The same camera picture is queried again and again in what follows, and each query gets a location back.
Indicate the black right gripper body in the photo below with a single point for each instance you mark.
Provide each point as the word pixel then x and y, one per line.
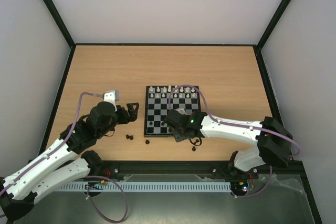
pixel 170 120

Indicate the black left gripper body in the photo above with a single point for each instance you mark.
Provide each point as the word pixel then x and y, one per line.
pixel 124 119

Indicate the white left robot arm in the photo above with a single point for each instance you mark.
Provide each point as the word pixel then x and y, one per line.
pixel 67 159

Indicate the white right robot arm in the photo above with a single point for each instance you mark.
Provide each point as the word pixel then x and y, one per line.
pixel 270 141

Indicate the black grey chess board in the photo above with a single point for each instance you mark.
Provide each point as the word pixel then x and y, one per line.
pixel 156 109

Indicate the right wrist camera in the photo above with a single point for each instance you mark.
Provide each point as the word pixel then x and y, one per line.
pixel 181 111

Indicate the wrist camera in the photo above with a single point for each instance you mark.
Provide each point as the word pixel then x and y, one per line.
pixel 181 111
pixel 111 96

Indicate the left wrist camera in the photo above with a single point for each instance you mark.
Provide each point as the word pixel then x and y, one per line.
pixel 111 96

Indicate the black enclosure frame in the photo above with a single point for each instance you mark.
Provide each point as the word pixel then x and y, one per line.
pixel 295 167

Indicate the light blue cable duct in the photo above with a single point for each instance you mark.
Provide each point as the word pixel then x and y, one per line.
pixel 148 187

